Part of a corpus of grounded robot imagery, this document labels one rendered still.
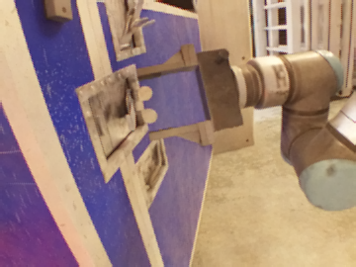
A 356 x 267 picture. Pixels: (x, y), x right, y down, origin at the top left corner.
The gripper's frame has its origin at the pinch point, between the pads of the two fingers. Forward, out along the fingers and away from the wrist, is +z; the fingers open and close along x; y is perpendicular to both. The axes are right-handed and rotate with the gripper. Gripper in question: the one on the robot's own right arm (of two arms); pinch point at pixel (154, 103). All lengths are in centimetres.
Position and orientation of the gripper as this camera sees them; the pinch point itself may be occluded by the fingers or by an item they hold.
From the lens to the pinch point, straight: 38.8
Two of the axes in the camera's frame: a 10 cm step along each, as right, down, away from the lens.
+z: -9.7, 2.0, -1.0
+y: 0.9, -0.5, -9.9
